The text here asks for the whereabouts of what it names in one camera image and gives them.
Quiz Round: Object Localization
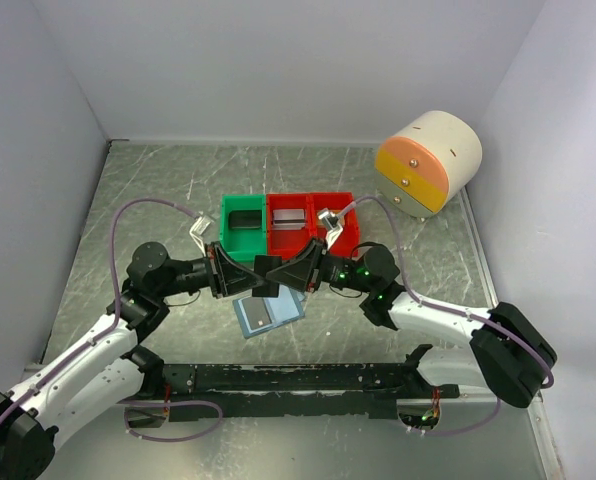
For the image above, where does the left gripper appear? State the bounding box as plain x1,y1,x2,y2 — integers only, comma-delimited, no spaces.
155,240,265,298

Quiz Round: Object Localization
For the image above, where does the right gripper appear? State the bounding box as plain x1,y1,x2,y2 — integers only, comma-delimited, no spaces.
266,236,373,294

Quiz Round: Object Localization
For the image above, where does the red plastic bin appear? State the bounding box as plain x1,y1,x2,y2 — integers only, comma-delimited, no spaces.
266,193,311,259
311,192,360,257

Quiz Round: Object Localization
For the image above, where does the blue card holder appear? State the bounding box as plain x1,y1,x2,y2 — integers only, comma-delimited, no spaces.
233,286,306,339

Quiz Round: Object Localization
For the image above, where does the grey card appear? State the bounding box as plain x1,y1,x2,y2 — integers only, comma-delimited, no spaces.
243,297,272,331

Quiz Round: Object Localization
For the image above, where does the green plastic bin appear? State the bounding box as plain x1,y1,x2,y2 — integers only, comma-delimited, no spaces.
220,194,267,263

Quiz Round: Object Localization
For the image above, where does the round drawer cabinet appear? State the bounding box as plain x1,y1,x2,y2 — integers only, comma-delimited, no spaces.
374,110,483,218

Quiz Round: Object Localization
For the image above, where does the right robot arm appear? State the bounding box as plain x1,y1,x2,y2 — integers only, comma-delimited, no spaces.
265,238,557,408

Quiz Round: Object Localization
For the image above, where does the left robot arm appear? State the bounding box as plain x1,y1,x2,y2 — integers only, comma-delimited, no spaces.
0,242,265,479

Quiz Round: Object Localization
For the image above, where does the white striped card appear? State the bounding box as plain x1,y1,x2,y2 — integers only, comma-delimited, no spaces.
272,209,307,231

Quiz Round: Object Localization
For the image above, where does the black card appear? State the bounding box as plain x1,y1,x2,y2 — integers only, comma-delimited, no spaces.
228,209,264,231

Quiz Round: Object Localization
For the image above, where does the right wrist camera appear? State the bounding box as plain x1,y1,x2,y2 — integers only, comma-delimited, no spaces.
317,208,344,250

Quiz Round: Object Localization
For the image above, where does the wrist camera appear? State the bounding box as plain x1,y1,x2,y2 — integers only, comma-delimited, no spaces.
317,208,344,250
189,215,214,255

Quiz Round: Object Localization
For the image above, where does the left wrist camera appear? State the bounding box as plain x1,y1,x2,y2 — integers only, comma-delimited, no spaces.
189,215,214,255

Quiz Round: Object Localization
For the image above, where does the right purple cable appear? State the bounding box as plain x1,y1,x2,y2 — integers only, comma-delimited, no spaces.
337,195,554,389

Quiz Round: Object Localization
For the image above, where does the purple cable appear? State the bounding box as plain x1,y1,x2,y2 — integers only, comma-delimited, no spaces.
0,198,202,451
337,195,554,389

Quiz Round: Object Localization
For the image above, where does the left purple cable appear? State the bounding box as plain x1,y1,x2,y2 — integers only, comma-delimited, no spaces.
0,198,202,451

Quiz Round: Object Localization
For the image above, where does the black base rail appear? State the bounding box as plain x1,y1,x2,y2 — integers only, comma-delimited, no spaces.
102,363,462,424

